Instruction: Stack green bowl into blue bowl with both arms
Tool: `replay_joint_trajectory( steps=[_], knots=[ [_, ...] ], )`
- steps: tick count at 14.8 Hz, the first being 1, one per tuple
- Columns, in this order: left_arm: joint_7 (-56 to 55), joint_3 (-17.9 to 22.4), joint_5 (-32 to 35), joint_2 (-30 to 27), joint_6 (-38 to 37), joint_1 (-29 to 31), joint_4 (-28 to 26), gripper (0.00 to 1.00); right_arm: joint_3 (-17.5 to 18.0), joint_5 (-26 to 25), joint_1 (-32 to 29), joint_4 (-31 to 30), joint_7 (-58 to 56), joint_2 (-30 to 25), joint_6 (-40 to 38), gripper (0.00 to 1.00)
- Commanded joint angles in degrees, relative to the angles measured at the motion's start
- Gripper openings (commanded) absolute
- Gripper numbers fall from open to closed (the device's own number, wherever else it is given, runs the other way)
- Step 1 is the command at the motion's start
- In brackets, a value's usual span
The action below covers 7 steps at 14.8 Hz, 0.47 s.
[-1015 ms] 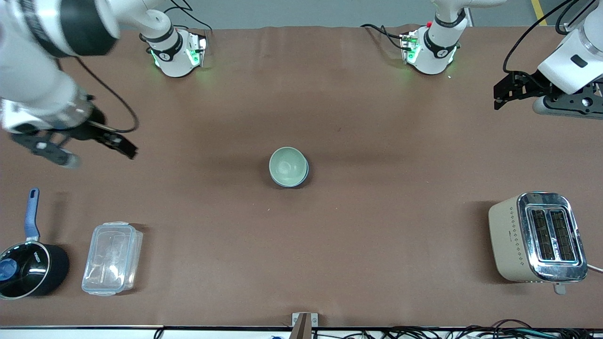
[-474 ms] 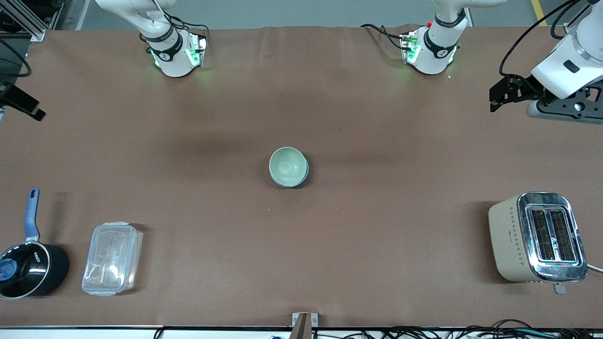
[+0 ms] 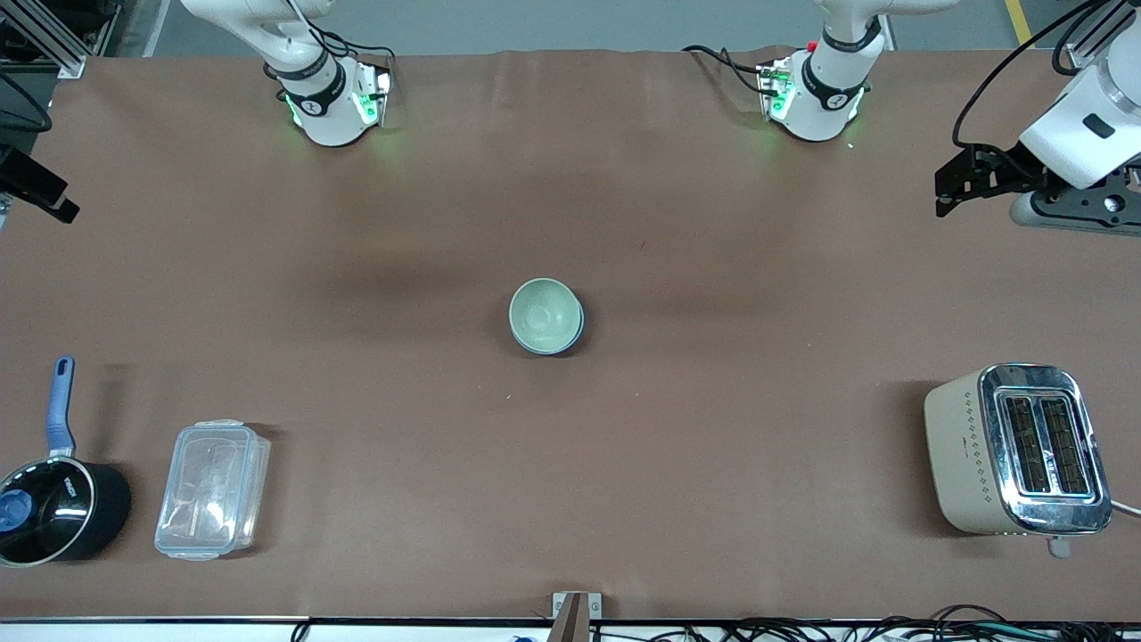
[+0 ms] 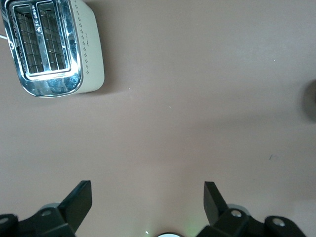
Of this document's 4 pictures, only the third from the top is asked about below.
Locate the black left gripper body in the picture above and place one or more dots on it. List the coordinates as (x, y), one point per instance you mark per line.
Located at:
(1009, 162)

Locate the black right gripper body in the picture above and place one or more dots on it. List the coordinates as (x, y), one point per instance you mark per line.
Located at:
(22, 177)

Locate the blue bowl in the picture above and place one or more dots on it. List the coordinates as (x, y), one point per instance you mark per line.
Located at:
(580, 332)

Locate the green bowl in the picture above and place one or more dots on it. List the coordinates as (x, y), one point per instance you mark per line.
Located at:
(544, 314)

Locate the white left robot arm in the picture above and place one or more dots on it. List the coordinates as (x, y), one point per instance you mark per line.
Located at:
(820, 107)

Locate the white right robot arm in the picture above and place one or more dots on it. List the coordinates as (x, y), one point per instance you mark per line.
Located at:
(325, 111)

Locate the beige and chrome toaster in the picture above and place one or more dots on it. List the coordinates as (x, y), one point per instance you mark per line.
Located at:
(980, 455)

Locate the glass lid with blue knob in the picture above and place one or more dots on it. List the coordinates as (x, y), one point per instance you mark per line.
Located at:
(45, 513)

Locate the clear plastic food container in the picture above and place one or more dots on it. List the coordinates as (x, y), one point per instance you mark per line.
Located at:
(212, 490)

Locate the brown table cover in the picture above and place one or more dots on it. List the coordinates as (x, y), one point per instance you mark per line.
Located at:
(570, 490)

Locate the aluminium frame profile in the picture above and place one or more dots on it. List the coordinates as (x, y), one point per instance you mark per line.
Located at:
(53, 45)
(1080, 49)

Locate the metal table edge bracket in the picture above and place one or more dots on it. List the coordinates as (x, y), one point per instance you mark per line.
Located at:
(575, 608)

